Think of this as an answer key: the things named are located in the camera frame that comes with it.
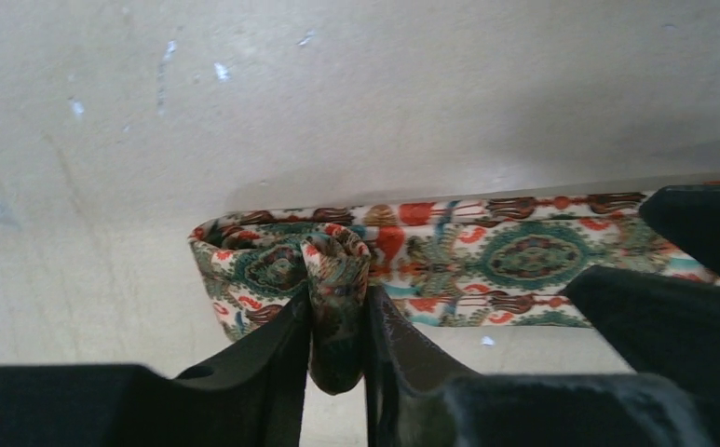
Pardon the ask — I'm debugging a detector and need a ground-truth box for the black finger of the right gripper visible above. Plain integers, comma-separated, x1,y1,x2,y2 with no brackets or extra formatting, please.
562,266,720,446
639,184,720,277

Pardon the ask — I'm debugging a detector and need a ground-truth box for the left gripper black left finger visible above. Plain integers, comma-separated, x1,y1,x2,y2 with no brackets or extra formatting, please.
0,294,310,446

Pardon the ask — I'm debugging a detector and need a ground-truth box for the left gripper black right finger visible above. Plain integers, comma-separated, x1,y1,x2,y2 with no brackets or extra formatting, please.
363,287,713,446

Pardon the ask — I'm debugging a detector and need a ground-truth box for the paisley orange green tie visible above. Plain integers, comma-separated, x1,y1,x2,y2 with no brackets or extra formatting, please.
188,190,720,395

